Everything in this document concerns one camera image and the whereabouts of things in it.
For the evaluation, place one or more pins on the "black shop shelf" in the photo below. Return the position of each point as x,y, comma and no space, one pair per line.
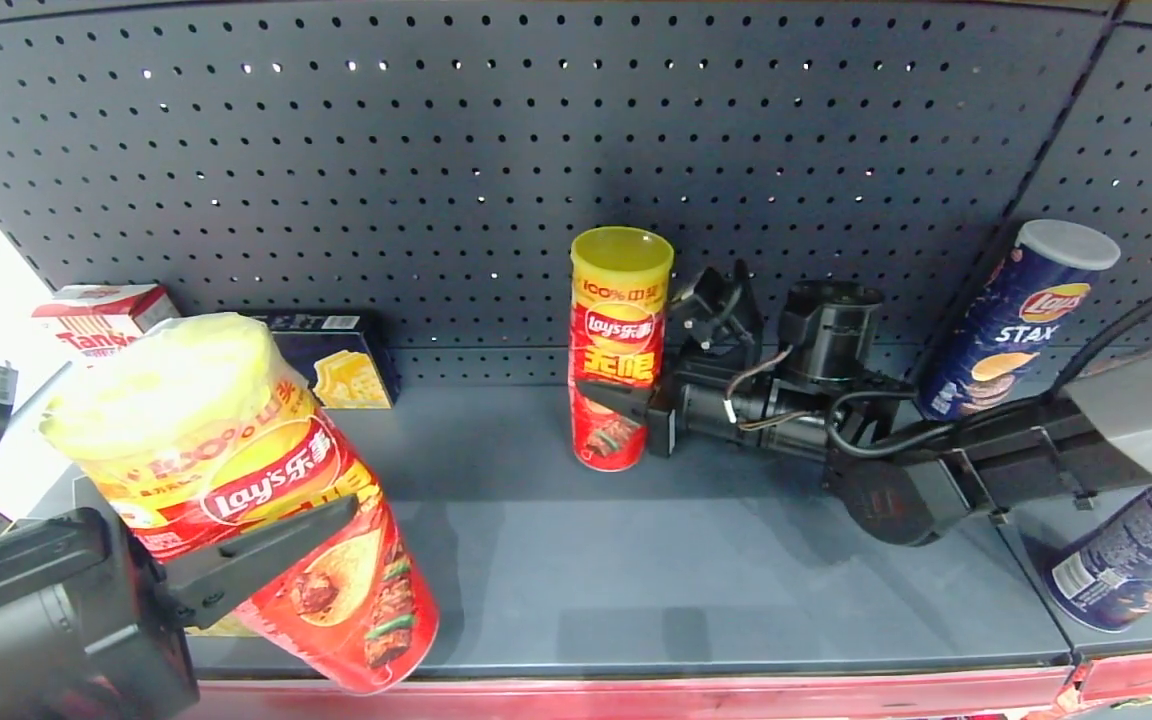
496,130

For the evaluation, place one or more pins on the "red chips can yellow lid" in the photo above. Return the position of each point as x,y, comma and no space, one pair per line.
621,300

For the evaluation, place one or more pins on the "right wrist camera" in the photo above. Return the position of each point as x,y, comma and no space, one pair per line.
721,305

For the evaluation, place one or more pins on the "large red chips can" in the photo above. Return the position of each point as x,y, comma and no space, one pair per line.
236,440

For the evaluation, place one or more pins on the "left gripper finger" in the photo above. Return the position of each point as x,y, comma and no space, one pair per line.
256,555

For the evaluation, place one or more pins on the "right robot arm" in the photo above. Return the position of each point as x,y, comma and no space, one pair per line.
1016,450

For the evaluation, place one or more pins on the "red and white snack box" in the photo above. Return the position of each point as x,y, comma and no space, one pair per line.
96,315

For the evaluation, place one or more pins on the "dark blue snack box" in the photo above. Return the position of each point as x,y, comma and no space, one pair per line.
351,365

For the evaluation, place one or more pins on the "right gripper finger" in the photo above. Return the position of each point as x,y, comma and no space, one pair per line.
621,398

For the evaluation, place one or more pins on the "blue chips can white lid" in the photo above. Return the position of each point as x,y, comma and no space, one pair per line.
1021,320

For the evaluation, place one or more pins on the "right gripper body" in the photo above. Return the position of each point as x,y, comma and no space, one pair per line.
736,405

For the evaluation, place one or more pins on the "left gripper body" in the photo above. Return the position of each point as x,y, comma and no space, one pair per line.
126,640

